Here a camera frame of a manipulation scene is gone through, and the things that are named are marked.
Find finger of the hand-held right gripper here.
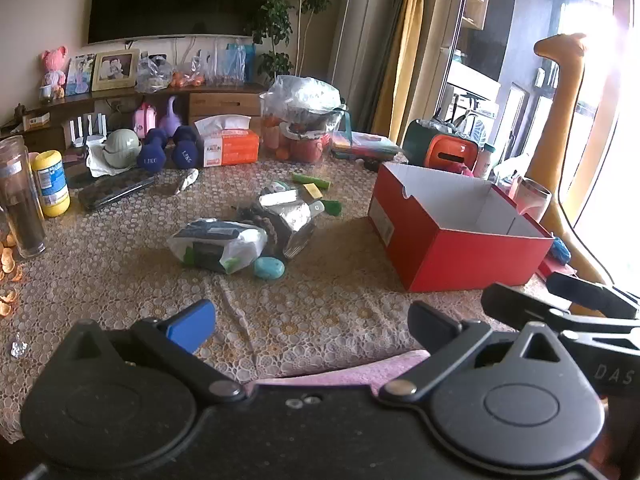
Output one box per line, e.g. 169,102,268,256
481,283,640,347
546,273,640,318

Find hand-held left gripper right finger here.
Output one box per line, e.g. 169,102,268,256
379,301,571,403

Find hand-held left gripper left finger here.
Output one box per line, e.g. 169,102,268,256
62,300,246,406

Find red shoe box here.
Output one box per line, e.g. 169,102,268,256
368,162,555,292

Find white green wipes pack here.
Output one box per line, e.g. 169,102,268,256
167,219,268,275

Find teal oval soap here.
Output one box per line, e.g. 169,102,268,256
253,256,286,279

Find silver foil bag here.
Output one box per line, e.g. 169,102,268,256
259,192,326,258

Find pink glass cup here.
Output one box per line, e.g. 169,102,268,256
510,176,552,223

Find dark bead bundle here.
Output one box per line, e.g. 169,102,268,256
237,205,286,256

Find pink bottle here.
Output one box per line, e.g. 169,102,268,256
475,144,496,178

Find crumpled foil wrapper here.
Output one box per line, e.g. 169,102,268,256
172,169,200,195

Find black patterned wallet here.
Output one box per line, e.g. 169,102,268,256
78,174,156,211

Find green orange lunch bag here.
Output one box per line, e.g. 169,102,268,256
402,119,478,171

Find blue dumbbell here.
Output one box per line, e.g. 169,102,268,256
136,128,171,171
172,126,205,168

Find tan giraffe figure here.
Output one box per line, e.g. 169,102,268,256
530,32,608,317

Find orange tissue pack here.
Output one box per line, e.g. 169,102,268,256
194,115,261,167

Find green tube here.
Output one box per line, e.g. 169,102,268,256
292,172,332,189

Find white cloth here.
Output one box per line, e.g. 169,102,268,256
85,142,151,178

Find stack of colourful books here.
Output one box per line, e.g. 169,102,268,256
332,130,403,161

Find pale green helmet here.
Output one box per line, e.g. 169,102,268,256
102,129,143,168

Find orange peels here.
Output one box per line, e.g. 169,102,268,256
0,235,26,318

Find yellow wipes canister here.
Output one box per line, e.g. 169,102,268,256
31,150,71,218

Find tall glass tumbler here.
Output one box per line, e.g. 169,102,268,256
0,136,47,259

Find white router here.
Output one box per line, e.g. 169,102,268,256
67,114,109,149

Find wooden drawer cabinet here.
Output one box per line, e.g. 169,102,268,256
189,91,266,122

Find bag of fruit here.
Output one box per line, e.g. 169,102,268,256
260,76,347,163

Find bag of oranges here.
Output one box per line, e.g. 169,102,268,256
172,60,207,89

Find wooden sideboard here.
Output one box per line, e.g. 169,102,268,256
0,82,271,163

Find crumpled clear plastic bag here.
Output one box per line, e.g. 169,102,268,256
136,55,174,94

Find yellow curtain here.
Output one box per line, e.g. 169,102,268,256
372,0,447,145

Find blue gift bag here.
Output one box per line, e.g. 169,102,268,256
225,42,257,84

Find cartoon picture card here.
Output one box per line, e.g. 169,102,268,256
65,54,96,97

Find pink plush toy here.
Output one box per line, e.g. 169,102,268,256
41,46,69,99

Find white standing air conditioner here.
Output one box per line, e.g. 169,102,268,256
327,0,403,128

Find potted plant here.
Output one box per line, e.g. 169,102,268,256
249,0,341,87

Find black television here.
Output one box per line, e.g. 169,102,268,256
88,0,277,45

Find black cable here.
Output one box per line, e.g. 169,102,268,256
555,150,615,286

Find cream picture frame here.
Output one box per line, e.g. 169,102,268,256
91,49,141,92

